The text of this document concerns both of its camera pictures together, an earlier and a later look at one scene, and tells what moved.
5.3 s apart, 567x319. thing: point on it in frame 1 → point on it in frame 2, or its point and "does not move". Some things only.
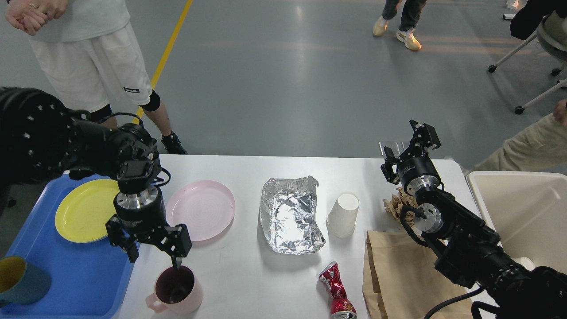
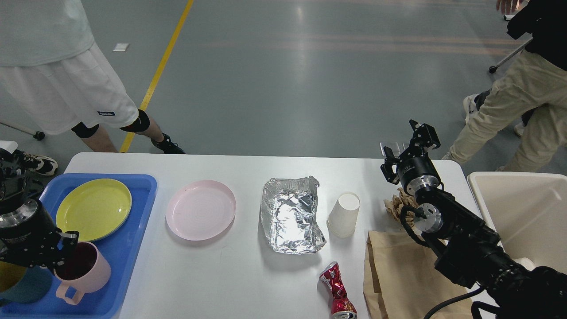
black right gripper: (415, 170) does not move
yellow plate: (82, 214) does not move
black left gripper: (144, 213) → (27, 236)
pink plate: (207, 208) does not move
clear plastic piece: (397, 147) does not move
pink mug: (176, 292) → (88, 270)
